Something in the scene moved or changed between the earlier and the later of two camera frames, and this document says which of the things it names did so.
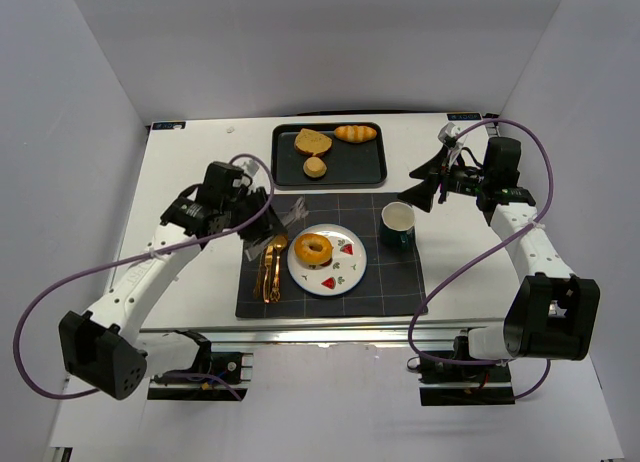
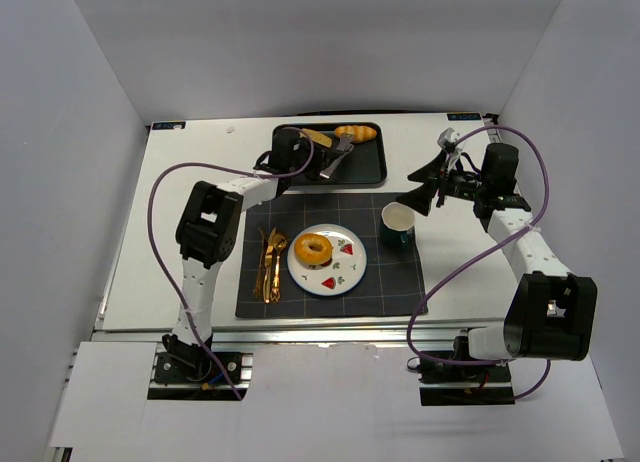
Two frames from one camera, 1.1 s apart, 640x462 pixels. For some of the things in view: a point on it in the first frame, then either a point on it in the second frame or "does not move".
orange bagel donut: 312,249 does not move
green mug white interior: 397,221 does not move
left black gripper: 262,221 → 319,161
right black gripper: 441,180 does not move
